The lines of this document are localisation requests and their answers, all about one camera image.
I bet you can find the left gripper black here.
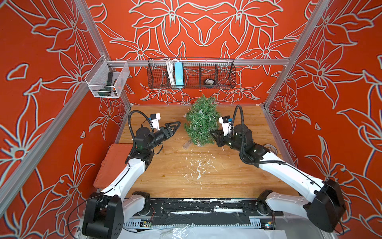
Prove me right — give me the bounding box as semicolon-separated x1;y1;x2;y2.
147;123;181;152

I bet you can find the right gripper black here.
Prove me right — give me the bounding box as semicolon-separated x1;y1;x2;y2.
208;130;245;155

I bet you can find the small green christmas tree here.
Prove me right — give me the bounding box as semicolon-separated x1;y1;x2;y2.
183;94;222;147

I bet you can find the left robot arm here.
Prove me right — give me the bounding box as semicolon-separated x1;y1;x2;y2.
82;110;181;239

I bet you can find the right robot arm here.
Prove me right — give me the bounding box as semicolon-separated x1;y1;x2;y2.
210;105;346;233

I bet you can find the clear battery pack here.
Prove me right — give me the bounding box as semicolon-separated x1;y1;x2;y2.
183;140;194;150

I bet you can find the small black device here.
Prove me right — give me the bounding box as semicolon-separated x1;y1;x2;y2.
204;79;216;88

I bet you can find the small round bowl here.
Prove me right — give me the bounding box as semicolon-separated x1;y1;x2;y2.
264;144;278;155

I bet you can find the orange plastic tool case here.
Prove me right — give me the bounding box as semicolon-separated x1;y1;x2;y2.
93;143;133;189

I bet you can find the light blue box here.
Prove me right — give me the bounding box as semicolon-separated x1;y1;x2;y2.
174;61;184;89

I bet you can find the dark green tool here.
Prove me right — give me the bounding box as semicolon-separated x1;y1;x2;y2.
98;71;113;97

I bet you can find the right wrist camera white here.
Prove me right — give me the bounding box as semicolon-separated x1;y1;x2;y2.
218;116;232;136

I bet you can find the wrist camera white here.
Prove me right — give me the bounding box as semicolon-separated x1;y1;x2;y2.
150;113;161;130
218;116;232;136

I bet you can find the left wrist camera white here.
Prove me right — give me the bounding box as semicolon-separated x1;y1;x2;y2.
150;113;161;130

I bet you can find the black wire wall basket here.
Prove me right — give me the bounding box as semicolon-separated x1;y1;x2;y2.
147;57;237;90

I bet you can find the white coiled cable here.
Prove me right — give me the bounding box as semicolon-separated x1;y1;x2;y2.
166;59;177;87

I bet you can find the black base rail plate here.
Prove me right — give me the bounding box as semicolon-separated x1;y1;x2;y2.
124;198;284;230

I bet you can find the clear plastic wall bin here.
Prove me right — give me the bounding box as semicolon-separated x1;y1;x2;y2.
85;56;130;99

